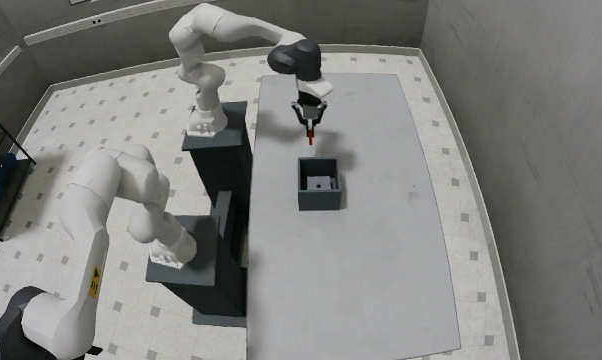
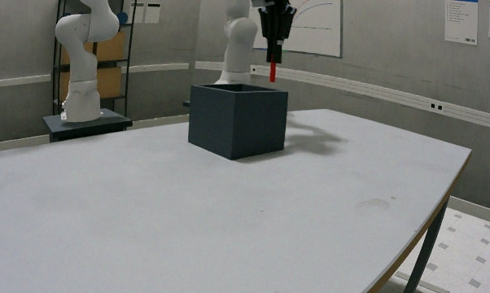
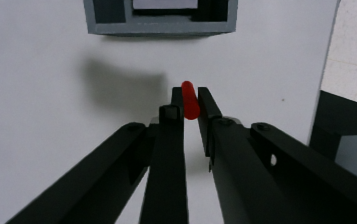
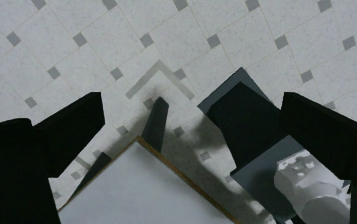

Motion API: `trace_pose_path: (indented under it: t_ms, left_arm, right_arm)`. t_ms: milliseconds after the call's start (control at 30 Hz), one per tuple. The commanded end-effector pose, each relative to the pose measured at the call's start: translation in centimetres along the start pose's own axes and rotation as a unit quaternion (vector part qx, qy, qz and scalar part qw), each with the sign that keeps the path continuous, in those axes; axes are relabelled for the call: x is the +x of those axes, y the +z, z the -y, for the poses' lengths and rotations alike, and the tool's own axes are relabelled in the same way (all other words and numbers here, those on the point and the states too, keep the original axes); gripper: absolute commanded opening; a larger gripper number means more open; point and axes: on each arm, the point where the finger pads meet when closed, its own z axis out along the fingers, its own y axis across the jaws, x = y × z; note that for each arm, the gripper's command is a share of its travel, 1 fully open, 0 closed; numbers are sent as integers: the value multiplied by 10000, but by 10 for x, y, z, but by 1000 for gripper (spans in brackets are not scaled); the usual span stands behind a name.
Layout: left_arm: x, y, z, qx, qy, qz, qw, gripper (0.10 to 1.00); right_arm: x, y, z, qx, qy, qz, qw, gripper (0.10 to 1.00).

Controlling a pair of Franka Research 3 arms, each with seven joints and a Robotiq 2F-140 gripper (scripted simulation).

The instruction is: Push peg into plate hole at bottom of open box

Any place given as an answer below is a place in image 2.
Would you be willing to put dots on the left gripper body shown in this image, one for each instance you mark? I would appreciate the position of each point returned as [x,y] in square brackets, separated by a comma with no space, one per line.
[282,6]

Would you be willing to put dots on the red cylindrical peg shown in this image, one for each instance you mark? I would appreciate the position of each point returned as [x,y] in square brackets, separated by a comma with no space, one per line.
[272,70]

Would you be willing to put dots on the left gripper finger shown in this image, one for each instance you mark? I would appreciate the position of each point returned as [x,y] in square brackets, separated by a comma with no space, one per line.
[267,26]
[281,30]

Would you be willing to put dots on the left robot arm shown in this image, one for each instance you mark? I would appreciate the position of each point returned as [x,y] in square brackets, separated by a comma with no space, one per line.
[241,33]

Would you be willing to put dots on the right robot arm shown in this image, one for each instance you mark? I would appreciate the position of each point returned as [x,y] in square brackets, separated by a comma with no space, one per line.
[83,100]

